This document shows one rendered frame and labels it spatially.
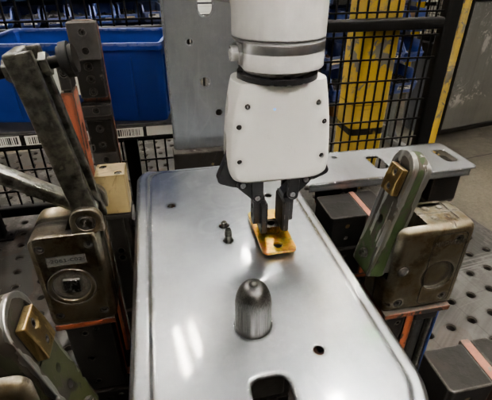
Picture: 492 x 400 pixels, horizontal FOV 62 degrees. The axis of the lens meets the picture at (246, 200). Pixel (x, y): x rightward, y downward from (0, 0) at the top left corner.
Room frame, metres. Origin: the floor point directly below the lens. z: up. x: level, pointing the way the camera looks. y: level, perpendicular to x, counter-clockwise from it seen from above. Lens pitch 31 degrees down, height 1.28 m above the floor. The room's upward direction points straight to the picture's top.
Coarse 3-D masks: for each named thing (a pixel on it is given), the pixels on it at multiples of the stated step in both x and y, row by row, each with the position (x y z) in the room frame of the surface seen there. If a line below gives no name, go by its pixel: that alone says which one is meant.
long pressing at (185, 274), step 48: (144, 192) 0.48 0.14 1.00; (192, 192) 0.48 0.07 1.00; (240, 192) 0.48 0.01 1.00; (144, 240) 0.37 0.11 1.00; (192, 240) 0.37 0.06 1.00; (240, 240) 0.37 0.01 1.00; (144, 288) 0.29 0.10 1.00; (192, 288) 0.30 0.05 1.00; (288, 288) 0.30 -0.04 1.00; (336, 288) 0.30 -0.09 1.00; (144, 336) 0.23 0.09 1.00; (192, 336) 0.24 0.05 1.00; (240, 336) 0.24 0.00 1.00; (288, 336) 0.24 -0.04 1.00; (336, 336) 0.24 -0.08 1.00; (384, 336) 0.24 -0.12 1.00; (144, 384) 0.19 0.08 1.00; (192, 384) 0.19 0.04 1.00; (240, 384) 0.19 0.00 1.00; (336, 384) 0.19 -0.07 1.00; (384, 384) 0.19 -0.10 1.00
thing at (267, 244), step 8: (248, 216) 0.41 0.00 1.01; (272, 216) 0.41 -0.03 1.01; (272, 224) 0.39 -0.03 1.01; (256, 232) 0.38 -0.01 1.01; (272, 232) 0.38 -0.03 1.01; (280, 232) 0.38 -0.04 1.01; (288, 232) 0.38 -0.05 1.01; (264, 240) 0.36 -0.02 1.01; (272, 240) 0.36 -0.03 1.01; (280, 240) 0.36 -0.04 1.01; (288, 240) 0.36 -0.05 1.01; (264, 248) 0.35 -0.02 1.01; (272, 248) 0.35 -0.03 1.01; (280, 248) 0.35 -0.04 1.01; (288, 248) 0.35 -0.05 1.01
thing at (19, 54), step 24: (24, 48) 0.34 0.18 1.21; (72, 48) 0.35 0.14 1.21; (0, 72) 0.33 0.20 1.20; (24, 72) 0.32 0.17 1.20; (48, 72) 0.34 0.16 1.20; (72, 72) 0.34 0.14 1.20; (24, 96) 0.32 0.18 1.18; (48, 96) 0.33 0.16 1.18; (48, 120) 0.32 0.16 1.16; (48, 144) 0.32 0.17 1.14; (72, 144) 0.35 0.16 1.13; (72, 168) 0.33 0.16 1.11; (72, 192) 0.33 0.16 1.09; (96, 192) 0.36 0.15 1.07
